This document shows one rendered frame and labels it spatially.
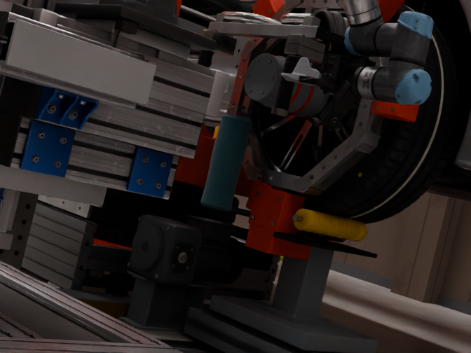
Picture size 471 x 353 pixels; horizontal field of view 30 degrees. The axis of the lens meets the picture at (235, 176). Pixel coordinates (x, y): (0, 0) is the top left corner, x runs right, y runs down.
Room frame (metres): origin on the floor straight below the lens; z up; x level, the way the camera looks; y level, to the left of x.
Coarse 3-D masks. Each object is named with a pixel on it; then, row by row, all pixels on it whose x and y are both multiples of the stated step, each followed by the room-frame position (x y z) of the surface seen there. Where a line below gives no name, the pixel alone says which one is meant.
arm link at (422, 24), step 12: (408, 12) 1.83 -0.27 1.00; (384, 24) 1.90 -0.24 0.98; (396, 24) 1.87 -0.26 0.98; (408, 24) 1.82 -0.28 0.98; (420, 24) 1.82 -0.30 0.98; (432, 24) 1.84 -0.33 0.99; (384, 36) 1.87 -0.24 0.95; (396, 36) 1.84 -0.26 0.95; (408, 36) 1.82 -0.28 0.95; (420, 36) 1.82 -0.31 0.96; (384, 48) 1.88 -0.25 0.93; (396, 48) 1.83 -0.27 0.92; (408, 48) 1.82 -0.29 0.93; (420, 48) 1.82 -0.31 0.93; (396, 60) 1.83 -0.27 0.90; (408, 60) 1.82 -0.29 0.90; (420, 60) 1.82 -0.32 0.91
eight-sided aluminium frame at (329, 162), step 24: (288, 0) 2.47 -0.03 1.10; (312, 0) 2.40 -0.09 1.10; (336, 0) 2.33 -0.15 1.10; (264, 48) 2.57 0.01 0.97; (240, 72) 2.57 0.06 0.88; (240, 96) 2.55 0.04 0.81; (360, 120) 2.19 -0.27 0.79; (360, 144) 2.18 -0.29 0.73; (264, 168) 2.48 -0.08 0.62; (336, 168) 2.24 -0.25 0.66; (312, 192) 2.31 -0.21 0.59
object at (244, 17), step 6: (306, 6) 2.40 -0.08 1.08; (312, 6) 2.39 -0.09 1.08; (222, 12) 2.38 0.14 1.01; (228, 12) 2.36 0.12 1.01; (234, 12) 2.34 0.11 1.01; (240, 12) 2.33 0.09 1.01; (306, 12) 2.40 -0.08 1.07; (312, 12) 2.39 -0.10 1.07; (216, 18) 2.39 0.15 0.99; (222, 18) 2.37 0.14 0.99; (228, 18) 2.36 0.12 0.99; (234, 18) 2.34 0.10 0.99; (240, 18) 2.32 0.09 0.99; (246, 18) 2.31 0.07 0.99; (252, 18) 2.30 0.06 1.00; (258, 18) 2.30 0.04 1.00; (264, 18) 2.31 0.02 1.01; (270, 18) 2.32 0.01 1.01; (276, 24) 2.32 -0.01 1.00
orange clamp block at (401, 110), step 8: (376, 104) 2.16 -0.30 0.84; (384, 104) 2.14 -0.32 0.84; (392, 104) 2.12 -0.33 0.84; (400, 104) 2.11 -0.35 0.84; (408, 104) 2.13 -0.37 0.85; (376, 112) 2.16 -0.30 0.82; (384, 112) 2.14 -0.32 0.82; (392, 112) 2.12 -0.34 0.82; (400, 112) 2.11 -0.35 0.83; (408, 112) 2.13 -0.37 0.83; (416, 112) 2.15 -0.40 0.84; (408, 120) 2.15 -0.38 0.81
